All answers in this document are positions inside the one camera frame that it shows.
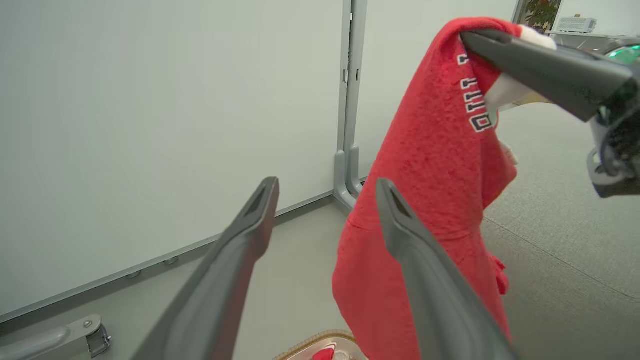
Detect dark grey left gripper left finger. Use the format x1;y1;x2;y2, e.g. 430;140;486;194
131;176;280;360

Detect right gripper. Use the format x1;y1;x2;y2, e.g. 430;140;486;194
460;28;640;199

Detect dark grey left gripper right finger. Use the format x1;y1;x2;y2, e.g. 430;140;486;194
375;177;521;360

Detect red garment with white trim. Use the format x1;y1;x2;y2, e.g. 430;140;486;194
331;16;558;360

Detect white laundry basket brown rim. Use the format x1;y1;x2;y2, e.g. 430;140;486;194
273;329;369;360

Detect grey desk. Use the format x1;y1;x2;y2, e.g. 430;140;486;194
546;31;640;53

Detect white electronic device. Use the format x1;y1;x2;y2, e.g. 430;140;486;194
557;16;599;34

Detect green potted plant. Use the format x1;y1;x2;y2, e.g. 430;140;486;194
524;0;562;32

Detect grey partition post with long foot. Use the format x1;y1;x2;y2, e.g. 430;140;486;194
0;314;103;360

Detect grey partition post with feet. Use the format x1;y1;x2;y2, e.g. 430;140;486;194
333;0;370;211

